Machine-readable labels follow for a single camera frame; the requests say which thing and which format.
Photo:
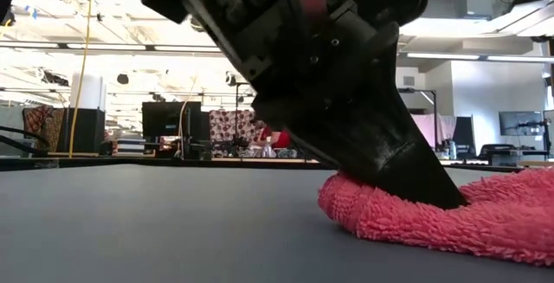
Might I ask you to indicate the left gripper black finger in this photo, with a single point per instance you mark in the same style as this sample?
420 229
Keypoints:
368 136

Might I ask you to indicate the pink fluffy towel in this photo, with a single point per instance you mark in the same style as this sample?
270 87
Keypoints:
433 227

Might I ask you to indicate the pink hanging cloth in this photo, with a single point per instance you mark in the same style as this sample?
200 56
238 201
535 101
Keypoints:
443 129

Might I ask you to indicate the person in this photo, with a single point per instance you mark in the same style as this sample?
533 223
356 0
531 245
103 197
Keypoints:
281 138

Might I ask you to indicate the black upright panel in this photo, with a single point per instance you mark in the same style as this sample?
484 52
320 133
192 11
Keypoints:
463 131

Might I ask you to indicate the long ceiling light strip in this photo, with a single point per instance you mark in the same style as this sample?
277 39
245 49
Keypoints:
441 56
108 47

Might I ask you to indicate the red dotted white cloth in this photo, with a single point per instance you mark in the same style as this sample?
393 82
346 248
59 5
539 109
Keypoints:
225 125

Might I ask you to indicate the black desk monitor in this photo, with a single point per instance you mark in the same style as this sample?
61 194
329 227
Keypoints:
164 118

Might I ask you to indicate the black round ceiling fixture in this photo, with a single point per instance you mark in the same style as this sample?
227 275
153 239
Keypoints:
123 79

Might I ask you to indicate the grey ceiling air unit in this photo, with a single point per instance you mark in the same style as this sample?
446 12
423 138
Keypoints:
478 4

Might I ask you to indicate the striped stacked boxes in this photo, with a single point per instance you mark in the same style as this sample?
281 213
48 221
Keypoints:
130 146

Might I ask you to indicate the black cabinet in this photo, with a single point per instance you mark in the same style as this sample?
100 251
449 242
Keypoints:
88 131

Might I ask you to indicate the brown patterned cloth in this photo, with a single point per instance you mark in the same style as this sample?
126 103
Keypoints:
41 127

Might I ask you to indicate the black background rig frame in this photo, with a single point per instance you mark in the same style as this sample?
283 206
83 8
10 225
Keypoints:
415 90

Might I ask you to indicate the grey wall vent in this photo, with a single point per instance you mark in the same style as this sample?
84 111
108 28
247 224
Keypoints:
409 80

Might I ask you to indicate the black table frame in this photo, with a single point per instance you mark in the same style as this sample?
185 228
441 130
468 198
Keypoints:
130 163

